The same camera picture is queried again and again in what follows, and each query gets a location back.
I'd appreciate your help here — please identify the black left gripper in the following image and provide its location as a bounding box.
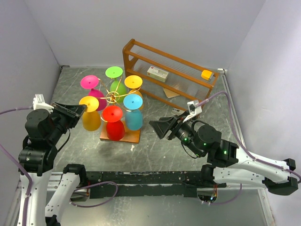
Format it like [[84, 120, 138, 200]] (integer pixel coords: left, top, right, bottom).
[[48, 100, 87, 143]]

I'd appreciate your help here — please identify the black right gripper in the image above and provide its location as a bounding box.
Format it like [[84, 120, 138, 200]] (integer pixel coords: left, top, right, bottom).
[[149, 110, 203, 157]]

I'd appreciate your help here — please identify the orange plastic wine glass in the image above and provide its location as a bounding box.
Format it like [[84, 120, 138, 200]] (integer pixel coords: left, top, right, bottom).
[[79, 96, 101, 131]]

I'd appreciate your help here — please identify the blue plastic wine glass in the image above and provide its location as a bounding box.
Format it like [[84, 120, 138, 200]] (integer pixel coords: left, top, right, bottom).
[[123, 94, 143, 131]]

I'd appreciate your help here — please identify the pink plastic wine glass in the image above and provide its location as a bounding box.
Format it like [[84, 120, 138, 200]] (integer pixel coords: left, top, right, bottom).
[[80, 75, 107, 111]]

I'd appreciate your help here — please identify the red plastic wine glass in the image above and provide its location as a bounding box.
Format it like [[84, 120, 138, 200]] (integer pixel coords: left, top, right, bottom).
[[102, 105, 125, 141]]

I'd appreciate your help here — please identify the green plastic wine glass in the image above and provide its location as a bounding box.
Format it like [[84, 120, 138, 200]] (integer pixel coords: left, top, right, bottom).
[[105, 66, 127, 104]]

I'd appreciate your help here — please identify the yellow plastic wine glass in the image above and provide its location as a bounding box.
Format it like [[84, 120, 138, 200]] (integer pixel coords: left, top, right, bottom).
[[123, 75, 143, 112]]

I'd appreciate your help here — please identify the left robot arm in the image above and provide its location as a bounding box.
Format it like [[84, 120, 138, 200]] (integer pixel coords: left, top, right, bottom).
[[18, 103, 88, 226]]

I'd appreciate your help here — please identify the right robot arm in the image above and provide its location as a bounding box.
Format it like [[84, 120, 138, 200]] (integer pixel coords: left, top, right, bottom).
[[149, 113, 299, 196]]

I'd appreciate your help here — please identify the wooden rack base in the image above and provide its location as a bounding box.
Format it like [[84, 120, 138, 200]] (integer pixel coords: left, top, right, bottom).
[[100, 121, 141, 143]]

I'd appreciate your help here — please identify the wooden shelf rack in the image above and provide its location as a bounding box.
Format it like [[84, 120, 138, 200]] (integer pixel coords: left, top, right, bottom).
[[122, 39, 219, 110]]

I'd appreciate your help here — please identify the tan cardboard piece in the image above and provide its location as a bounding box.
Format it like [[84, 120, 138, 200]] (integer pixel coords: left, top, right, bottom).
[[163, 88, 179, 98]]

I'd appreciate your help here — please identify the small white card box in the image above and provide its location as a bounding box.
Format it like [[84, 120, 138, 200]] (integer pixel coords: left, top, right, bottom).
[[147, 66, 169, 82]]

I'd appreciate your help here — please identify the yellow grey box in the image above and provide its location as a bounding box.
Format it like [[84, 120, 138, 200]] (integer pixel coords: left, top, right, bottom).
[[201, 70, 214, 81]]

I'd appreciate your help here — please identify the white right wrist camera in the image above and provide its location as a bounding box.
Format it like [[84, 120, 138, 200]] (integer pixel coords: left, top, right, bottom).
[[183, 100, 202, 122]]

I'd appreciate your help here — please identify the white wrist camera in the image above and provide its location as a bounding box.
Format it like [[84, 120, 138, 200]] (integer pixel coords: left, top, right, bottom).
[[32, 94, 54, 113], [183, 100, 202, 122]]

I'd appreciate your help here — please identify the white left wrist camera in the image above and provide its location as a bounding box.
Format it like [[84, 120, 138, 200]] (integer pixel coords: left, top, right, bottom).
[[32, 94, 54, 113]]

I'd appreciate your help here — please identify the gold wire glass rack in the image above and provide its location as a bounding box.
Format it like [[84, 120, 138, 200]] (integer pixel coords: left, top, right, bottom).
[[105, 87, 130, 111]]

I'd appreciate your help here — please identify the aluminium frame rail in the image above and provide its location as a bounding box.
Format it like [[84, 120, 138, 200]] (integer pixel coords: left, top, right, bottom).
[[217, 68, 267, 189]]

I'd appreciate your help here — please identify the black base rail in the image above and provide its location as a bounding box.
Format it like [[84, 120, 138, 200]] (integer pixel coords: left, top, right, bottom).
[[77, 171, 216, 199]]

